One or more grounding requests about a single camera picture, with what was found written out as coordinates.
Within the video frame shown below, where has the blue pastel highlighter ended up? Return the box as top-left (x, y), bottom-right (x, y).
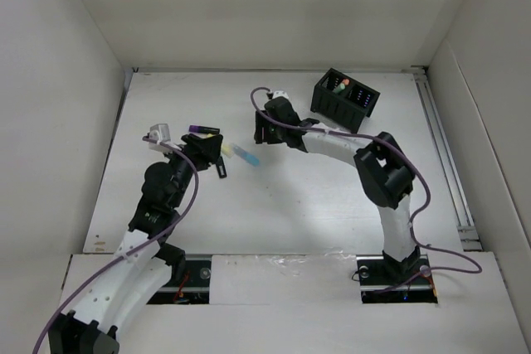
top-left (232, 143), bottom-right (260, 167)

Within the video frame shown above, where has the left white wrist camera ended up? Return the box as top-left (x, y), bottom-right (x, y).
top-left (147, 124), bottom-right (181, 153)

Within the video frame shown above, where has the yellow pastel highlighter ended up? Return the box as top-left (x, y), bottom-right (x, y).
top-left (221, 143), bottom-right (235, 158)

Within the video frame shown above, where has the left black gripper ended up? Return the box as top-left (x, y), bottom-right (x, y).
top-left (161, 134), bottom-right (221, 208)

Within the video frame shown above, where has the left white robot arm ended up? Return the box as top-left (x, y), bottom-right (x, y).
top-left (42, 125), bottom-right (223, 353)

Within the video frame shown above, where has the black two-compartment organizer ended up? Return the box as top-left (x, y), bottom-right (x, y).
top-left (310, 68), bottom-right (380, 133)

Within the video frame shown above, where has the green pastel highlighter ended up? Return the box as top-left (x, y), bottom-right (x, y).
top-left (334, 83), bottom-right (346, 94)

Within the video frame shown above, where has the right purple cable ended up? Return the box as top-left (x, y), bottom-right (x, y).
top-left (248, 86), bottom-right (482, 293)

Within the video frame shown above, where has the purple cable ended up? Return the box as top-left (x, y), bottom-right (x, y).
top-left (248, 86), bottom-right (482, 293)
top-left (31, 132), bottom-right (201, 354)

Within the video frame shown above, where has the black purple-capped marker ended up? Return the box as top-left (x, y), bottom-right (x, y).
top-left (188, 124), bottom-right (221, 134)

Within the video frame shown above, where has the aluminium side rail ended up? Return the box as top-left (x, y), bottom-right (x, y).
top-left (412, 68), bottom-right (483, 252)

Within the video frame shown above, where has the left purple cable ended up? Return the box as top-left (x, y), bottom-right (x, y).
top-left (31, 132), bottom-right (201, 354)

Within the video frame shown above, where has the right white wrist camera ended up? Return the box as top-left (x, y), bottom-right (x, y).
top-left (267, 90), bottom-right (289, 99)

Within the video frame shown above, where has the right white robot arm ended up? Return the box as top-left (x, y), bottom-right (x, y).
top-left (255, 95), bottom-right (420, 283)

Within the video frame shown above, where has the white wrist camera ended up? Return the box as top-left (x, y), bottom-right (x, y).
top-left (267, 90), bottom-right (289, 99)
top-left (147, 124), bottom-right (181, 153)

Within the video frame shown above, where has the black green-capped highlighter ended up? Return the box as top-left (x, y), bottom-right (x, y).
top-left (216, 156), bottom-right (227, 179)

